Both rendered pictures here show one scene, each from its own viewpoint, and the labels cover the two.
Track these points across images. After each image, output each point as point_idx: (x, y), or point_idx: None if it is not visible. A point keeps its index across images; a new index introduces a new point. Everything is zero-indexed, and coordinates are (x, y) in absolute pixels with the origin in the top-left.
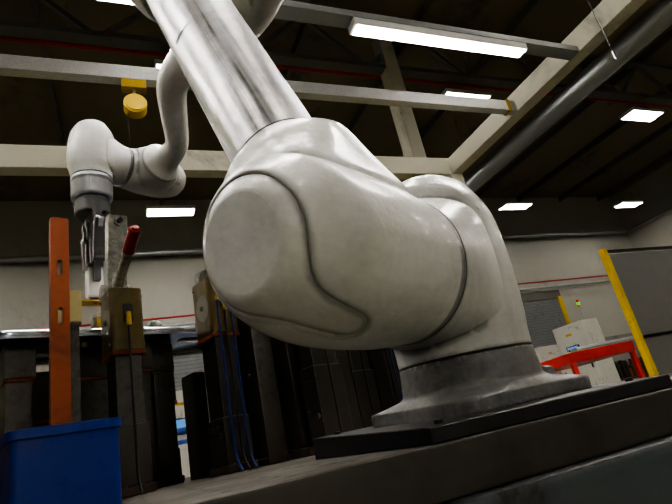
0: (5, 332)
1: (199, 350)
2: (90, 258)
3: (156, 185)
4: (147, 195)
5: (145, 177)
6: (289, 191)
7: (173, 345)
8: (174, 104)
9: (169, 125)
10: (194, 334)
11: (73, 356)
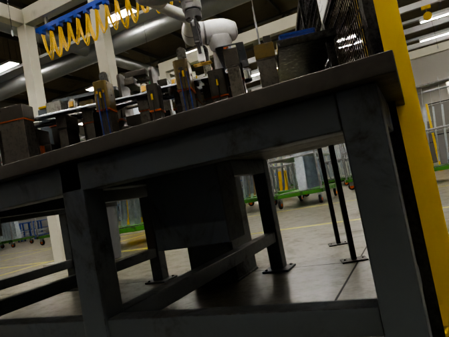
0: (246, 80)
1: (142, 92)
2: (202, 44)
3: (159, 7)
4: (156, 1)
5: (166, 5)
6: None
7: (164, 89)
8: (185, 22)
9: (178, 17)
10: (168, 95)
11: None
